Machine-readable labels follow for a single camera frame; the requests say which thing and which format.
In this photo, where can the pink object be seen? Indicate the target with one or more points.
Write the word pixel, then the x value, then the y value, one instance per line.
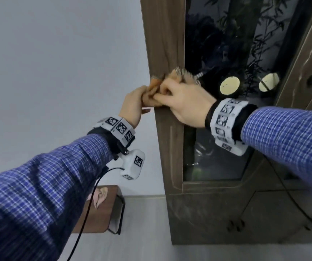
pixel 101 197

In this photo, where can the person's right hand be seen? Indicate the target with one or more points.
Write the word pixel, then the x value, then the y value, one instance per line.
pixel 188 105

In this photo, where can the person's left thumb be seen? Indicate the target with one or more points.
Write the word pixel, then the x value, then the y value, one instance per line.
pixel 145 110

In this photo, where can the person's left hand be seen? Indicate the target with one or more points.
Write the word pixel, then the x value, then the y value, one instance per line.
pixel 131 105

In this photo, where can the right wristband with marker tags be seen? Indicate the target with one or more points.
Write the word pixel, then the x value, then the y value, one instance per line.
pixel 225 122

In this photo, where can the person's right forearm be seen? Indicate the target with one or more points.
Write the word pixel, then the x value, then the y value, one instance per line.
pixel 289 138

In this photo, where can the wristband with marker tags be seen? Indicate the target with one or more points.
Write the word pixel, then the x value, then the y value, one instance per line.
pixel 119 127
pixel 225 122

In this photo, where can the round pale yellow disc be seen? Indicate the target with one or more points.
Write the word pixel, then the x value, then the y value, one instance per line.
pixel 269 82
pixel 229 86

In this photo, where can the left wristband with marker tags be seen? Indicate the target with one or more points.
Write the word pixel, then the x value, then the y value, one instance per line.
pixel 119 127

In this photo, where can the small brown wooden table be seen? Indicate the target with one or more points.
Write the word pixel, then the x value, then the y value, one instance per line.
pixel 96 214

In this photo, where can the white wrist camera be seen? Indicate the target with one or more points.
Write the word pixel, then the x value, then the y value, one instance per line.
pixel 134 163

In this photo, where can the dark wooden glass cabinet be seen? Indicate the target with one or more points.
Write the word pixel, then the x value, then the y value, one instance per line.
pixel 166 38

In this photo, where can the dark leafy plant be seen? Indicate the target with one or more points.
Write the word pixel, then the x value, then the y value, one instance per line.
pixel 254 38

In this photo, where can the person's right thumb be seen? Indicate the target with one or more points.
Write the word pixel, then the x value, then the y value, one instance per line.
pixel 162 99

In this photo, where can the tan cleaning cloth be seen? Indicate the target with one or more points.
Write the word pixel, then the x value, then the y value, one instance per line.
pixel 152 86

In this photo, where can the person's left forearm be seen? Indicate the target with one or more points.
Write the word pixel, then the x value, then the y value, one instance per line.
pixel 36 192

